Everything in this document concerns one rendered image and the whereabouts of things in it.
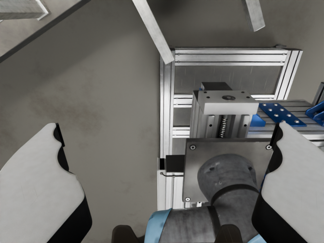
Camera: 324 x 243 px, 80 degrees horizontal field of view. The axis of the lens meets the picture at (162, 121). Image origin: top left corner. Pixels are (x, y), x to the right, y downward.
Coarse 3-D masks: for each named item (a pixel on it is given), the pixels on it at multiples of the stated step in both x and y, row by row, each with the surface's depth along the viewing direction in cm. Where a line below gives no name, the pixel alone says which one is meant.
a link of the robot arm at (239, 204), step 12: (228, 192) 42; (240, 192) 41; (252, 192) 41; (216, 204) 43; (228, 204) 40; (240, 204) 39; (252, 204) 39; (216, 216) 37; (228, 216) 37; (240, 216) 37; (216, 228) 35; (240, 228) 35; (252, 228) 34; (252, 240) 33; (264, 240) 32
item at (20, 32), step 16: (48, 0) 62; (64, 0) 62; (80, 0) 62; (48, 16) 64; (64, 16) 68; (0, 32) 66; (16, 32) 66; (32, 32) 66; (0, 48) 69; (16, 48) 71
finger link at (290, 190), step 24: (288, 144) 9; (312, 144) 9; (288, 168) 8; (312, 168) 8; (264, 192) 7; (288, 192) 7; (312, 192) 7; (264, 216) 7; (288, 216) 6; (312, 216) 6; (288, 240) 6; (312, 240) 5
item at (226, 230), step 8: (224, 224) 6; (232, 224) 6; (112, 232) 6; (120, 232) 6; (128, 232) 6; (224, 232) 6; (232, 232) 6; (240, 232) 6; (112, 240) 5; (120, 240) 5; (128, 240) 5; (136, 240) 5; (216, 240) 5; (224, 240) 5; (232, 240) 5; (240, 240) 5
